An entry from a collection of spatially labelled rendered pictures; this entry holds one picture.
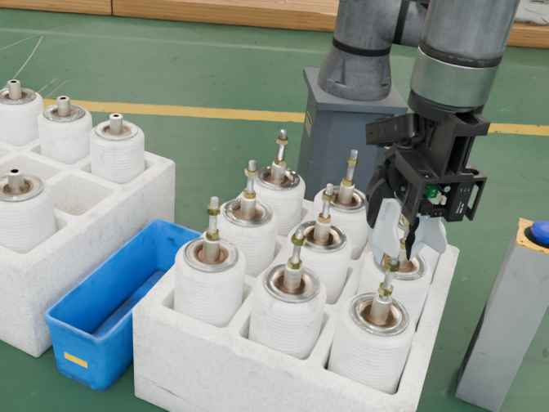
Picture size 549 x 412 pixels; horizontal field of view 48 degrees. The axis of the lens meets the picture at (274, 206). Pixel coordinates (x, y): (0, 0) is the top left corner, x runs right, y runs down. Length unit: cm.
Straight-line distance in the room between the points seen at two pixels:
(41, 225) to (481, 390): 72
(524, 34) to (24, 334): 244
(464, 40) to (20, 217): 66
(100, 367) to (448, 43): 66
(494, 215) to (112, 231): 92
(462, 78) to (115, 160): 70
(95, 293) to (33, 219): 16
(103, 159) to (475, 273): 78
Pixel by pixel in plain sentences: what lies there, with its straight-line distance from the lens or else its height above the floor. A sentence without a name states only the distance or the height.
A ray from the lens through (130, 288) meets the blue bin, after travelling 113.
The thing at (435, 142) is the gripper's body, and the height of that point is 52.
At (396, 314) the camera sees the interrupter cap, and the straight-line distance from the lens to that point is 79.
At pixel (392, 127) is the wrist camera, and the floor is 50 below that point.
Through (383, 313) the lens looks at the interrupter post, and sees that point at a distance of 77.
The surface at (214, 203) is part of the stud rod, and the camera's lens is 78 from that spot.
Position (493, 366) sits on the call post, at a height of 9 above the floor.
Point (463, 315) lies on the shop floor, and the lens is 123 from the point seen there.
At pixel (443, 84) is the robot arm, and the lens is 58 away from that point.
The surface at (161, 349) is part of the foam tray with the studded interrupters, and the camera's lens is 88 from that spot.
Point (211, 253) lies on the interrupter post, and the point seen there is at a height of 26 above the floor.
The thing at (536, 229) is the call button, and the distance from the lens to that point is 90.
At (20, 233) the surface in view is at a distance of 97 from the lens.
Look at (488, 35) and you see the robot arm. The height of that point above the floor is 62.
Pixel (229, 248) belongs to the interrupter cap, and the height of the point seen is 25.
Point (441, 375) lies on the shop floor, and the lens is 110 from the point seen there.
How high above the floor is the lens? 77
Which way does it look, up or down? 33 degrees down
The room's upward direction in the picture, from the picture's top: 7 degrees clockwise
